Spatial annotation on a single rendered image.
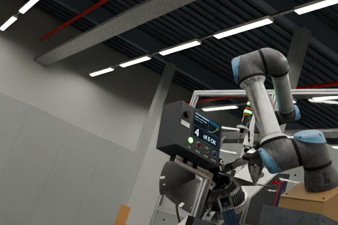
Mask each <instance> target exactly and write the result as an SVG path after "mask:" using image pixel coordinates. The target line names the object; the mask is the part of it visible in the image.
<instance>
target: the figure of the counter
mask: <svg viewBox="0 0 338 225"><path fill-rule="evenodd" d="M201 131H202V129H201V128H200V127H198V126H197V125H195V124H194V126H193V134H192V135H193V136H194V137H196V138H198V139H199V140H201Z"/></svg>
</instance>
